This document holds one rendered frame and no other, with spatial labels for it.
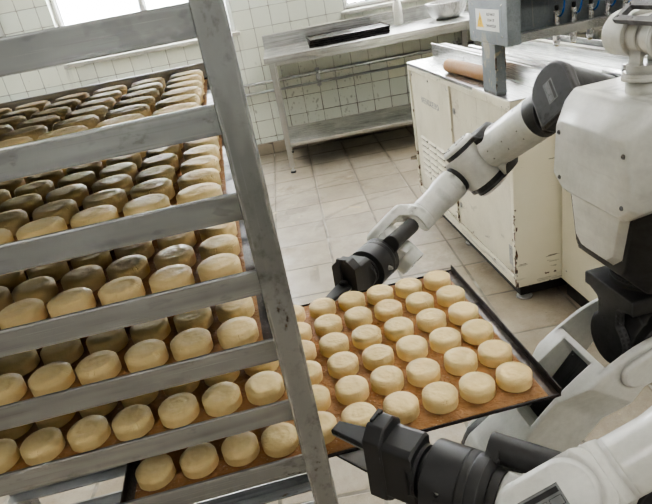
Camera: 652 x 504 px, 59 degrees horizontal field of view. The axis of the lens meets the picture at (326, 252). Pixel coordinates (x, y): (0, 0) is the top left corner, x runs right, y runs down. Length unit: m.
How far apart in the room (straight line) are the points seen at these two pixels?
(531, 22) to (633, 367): 1.45
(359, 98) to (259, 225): 4.69
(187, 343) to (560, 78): 0.79
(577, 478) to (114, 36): 0.60
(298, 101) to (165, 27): 4.64
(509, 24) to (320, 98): 3.25
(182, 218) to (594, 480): 0.48
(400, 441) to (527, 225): 1.71
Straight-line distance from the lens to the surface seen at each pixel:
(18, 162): 0.62
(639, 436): 0.68
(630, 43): 0.98
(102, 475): 1.36
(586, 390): 1.09
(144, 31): 0.57
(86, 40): 0.58
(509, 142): 1.26
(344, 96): 5.22
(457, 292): 1.07
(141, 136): 0.59
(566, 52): 2.82
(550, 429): 1.14
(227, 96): 0.55
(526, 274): 2.45
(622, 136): 0.91
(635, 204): 0.92
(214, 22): 0.54
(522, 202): 2.31
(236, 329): 0.72
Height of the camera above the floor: 1.34
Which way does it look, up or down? 25 degrees down
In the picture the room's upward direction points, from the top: 11 degrees counter-clockwise
